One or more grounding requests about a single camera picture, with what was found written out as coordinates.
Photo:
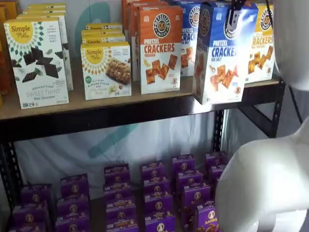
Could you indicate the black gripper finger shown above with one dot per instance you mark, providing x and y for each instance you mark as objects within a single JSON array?
[{"x": 234, "y": 15}]

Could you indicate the blue sea salt pretzel cracker box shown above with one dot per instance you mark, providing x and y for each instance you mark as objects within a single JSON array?
[
  {"x": 224, "y": 67},
  {"x": 190, "y": 36}
]

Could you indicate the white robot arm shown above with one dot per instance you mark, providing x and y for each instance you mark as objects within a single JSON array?
[{"x": 265, "y": 181}]

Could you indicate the yellow pretzel cracker box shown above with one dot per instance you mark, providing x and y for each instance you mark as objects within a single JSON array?
[{"x": 260, "y": 48}]

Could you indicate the orange cheddar pretzel cracker box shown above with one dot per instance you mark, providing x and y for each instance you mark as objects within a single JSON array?
[
  {"x": 124, "y": 14},
  {"x": 132, "y": 29},
  {"x": 160, "y": 48}
]

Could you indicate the Simple Mills almond bars box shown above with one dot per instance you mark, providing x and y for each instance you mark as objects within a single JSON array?
[
  {"x": 103, "y": 26},
  {"x": 106, "y": 72},
  {"x": 103, "y": 36}
]

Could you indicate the purple Annie's snack box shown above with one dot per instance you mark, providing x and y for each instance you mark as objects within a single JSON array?
[
  {"x": 118, "y": 192},
  {"x": 73, "y": 206},
  {"x": 36, "y": 193},
  {"x": 208, "y": 220},
  {"x": 217, "y": 172},
  {"x": 183, "y": 163},
  {"x": 157, "y": 186},
  {"x": 122, "y": 224},
  {"x": 216, "y": 159},
  {"x": 196, "y": 195},
  {"x": 154, "y": 170},
  {"x": 26, "y": 228},
  {"x": 117, "y": 175},
  {"x": 120, "y": 209},
  {"x": 30, "y": 212},
  {"x": 72, "y": 226},
  {"x": 160, "y": 223},
  {"x": 74, "y": 186},
  {"x": 158, "y": 203},
  {"x": 190, "y": 178}
]

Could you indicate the Simple Mills sweet thins box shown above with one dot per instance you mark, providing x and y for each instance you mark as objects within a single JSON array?
[
  {"x": 48, "y": 6},
  {"x": 66, "y": 48},
  {"x": 36, "y": 67},
  {"x": 48, "y": 12}
]

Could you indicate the wooden shelf board with crackers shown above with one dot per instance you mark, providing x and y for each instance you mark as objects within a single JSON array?
[{"x": 74, "y": 101}]

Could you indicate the black metal shelf frame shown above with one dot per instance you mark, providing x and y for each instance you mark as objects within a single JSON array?
[{"x": 120, "y": 117}]

